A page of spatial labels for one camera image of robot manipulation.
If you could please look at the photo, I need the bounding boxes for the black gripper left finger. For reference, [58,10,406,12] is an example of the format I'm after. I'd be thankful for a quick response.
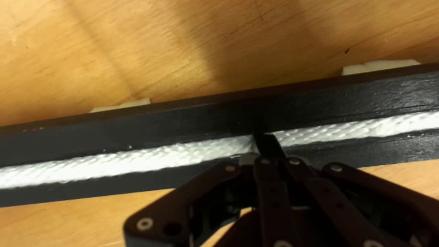
[254,134,272,158]

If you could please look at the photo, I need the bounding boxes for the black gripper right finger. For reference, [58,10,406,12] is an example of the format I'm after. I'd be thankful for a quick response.
[270,136,286,161]

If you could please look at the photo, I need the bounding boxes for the white braided rope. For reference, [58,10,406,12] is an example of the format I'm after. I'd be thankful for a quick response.
[0,110,439,191]

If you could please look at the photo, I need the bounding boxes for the long black channel rail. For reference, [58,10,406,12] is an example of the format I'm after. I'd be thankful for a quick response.
[0,64,439,206]

